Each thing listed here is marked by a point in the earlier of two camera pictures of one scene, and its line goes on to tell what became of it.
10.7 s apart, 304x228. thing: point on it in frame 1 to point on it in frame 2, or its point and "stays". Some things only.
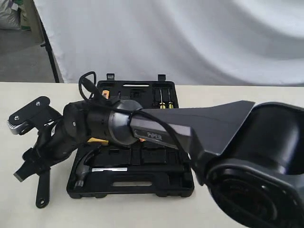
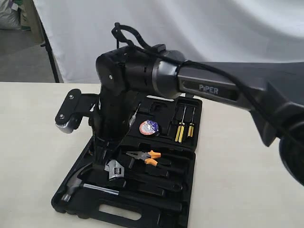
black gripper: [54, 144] to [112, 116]
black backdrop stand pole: [47, 44] stays
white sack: [10, 19] stays
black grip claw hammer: [83, 168] to [76, 185]
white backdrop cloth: [234, 42] stays
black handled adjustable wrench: [42, 197] to [116, 169]
